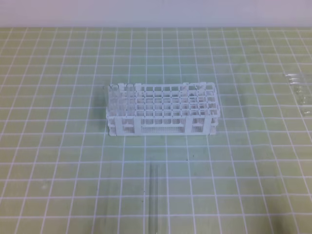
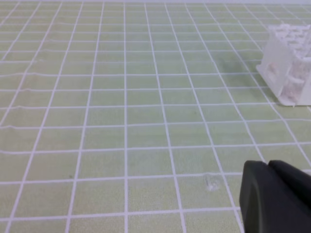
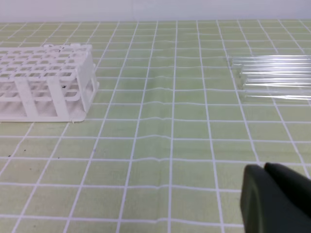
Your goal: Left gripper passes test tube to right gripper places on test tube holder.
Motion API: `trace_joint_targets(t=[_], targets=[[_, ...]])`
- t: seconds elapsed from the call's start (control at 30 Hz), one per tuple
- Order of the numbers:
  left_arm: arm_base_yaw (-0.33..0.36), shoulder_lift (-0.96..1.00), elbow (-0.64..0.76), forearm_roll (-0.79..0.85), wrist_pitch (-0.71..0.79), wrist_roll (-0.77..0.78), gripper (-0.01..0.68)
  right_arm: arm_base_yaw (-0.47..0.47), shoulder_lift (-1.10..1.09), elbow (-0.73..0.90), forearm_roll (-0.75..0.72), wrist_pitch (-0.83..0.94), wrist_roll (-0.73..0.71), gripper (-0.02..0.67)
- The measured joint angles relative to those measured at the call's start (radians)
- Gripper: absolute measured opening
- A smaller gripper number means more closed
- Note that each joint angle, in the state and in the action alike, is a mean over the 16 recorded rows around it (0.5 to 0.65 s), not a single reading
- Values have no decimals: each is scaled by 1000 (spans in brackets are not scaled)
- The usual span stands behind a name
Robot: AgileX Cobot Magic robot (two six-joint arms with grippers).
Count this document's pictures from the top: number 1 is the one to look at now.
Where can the clear glass test tube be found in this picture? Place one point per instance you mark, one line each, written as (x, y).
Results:
(153, 213)

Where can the white plastic test tube rack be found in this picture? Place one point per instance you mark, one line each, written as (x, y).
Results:
(167, 109)

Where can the green grid tablecloth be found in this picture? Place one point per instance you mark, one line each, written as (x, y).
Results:
(61, 172)

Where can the clear glass tubes at edge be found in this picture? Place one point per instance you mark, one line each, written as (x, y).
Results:
(301, 85)

